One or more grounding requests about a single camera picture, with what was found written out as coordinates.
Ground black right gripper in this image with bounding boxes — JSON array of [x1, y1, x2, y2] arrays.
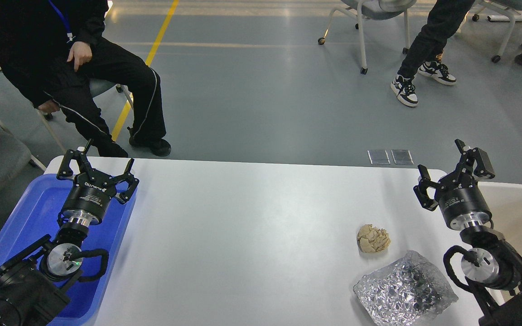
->
[[413, 139, 495, 231]]

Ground crumpled beige paper ball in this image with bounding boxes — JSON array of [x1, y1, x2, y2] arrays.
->
[[357, 224, 391, 253]]

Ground chair under seated person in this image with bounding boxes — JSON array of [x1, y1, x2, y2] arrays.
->
[[38, 78, 134, 152]]

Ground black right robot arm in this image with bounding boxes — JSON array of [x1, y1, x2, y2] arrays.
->
[[413, 139, 522, 326]]

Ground metal floor plate right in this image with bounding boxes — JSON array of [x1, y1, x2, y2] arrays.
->
[[391, 150, 414, 165]]

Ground grey chair far right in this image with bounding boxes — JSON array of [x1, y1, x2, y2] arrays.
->
[[472, 0, 522, 63]]

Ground metal floor plate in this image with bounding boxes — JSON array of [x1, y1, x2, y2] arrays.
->
[[368, 150, 390, 165], [391, 150, 414, 165]]

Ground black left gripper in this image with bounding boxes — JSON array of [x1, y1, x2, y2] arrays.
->
[[57, 139, 140, 225]]

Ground seated person in black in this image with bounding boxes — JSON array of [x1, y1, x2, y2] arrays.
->
[[0, 0, 171, 157]]

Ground silver foil bag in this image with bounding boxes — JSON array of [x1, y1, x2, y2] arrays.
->
[[353, 250, 459, 326]]

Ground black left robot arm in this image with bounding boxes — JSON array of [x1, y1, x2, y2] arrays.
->
[[0, 143, 139, 326]]

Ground blue plastic tray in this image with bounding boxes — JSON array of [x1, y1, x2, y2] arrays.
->
[[0, 174, 136, 326]]

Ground person with black-white sneakers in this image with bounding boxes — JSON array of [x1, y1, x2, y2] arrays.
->
[[390, 0, 474, 107]]

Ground grey wheeled chair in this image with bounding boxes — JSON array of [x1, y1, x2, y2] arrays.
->
[[318, 0, 418, 75]]

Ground metal floor plate left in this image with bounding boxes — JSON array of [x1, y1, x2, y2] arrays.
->
[[368, 150, 390, 165]]

